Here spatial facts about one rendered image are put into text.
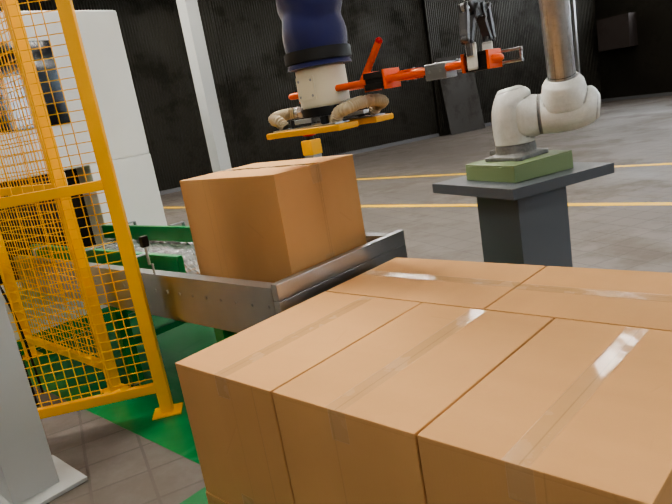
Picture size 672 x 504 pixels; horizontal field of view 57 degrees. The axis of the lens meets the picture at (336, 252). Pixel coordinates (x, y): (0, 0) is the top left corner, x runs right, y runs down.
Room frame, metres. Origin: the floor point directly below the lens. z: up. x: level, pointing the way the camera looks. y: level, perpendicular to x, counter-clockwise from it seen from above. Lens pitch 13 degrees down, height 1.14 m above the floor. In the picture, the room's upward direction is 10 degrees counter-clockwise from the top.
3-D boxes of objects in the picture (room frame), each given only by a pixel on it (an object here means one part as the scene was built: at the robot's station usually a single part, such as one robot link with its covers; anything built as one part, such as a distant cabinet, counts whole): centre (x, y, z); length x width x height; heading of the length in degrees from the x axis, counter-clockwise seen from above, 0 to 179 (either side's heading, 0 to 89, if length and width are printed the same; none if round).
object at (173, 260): (3.08, 1.24, 0.60); 1.60 x 0.11 x 0.09; 45
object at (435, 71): (1.84, -0.39, 1.18); 0.07 x 0.07 x 0.04; 46
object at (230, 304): (2.78, 1.03, 0.50); 2.31 x 0.05 x 0.19; 45
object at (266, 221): (2.44, 0.23, 0.75); 0.60 x 0.40 x 0.40; 44
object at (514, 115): (2.45, -0.78, 0.98); 0.18 x 0.16 x 0.22; 65
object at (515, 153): (2.47, -0.77, 0.85); 0.22 x 0.18 x 0.06; 31
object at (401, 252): (2.19, -0.03, 0.47); 0.70 x 0.03 x 0.15; 135
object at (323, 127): (2.09, 0.01, 1.09); 0.34 x 0.10 x 0.05; 46
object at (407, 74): (2.11, -0.28, 1.19); 0.93 x 0.30 x 0.04; 46
